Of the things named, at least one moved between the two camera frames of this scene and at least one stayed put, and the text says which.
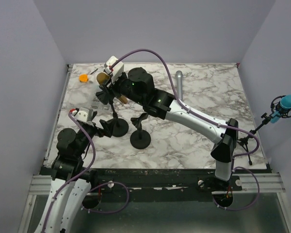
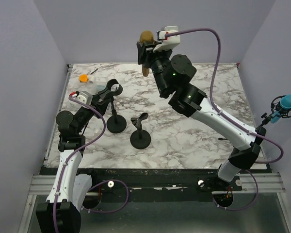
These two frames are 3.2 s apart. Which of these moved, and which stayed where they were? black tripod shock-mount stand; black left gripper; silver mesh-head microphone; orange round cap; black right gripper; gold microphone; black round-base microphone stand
Moved: gold microphone; black right gripper; black left gripper; silver mesh-head microphone
Stayed: orange round cap; black tripod shock-mount stand; black round-base microphone stand
